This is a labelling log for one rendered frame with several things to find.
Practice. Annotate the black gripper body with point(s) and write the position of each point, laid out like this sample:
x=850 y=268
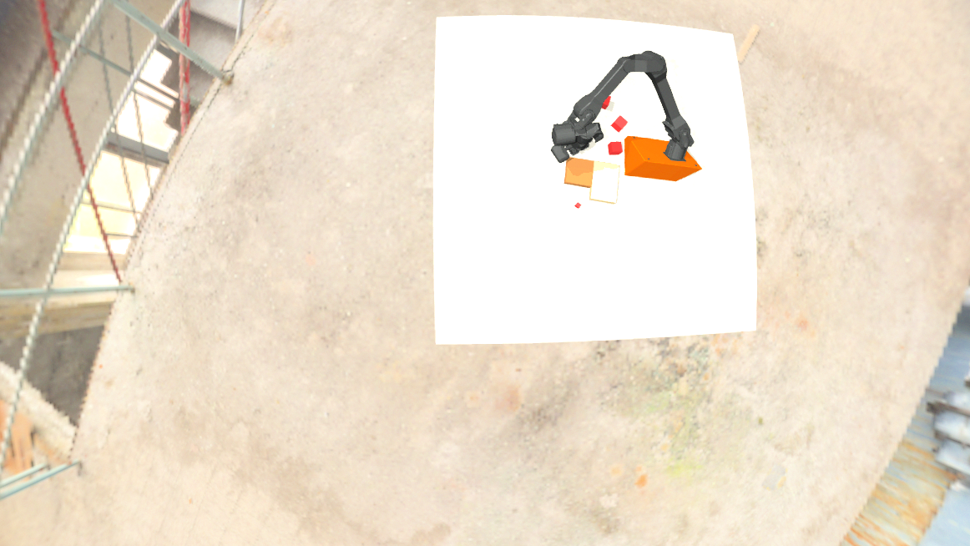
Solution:
x=561 y=153

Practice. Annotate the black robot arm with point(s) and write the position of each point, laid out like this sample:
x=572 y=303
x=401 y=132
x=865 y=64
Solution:
x=587 y=109

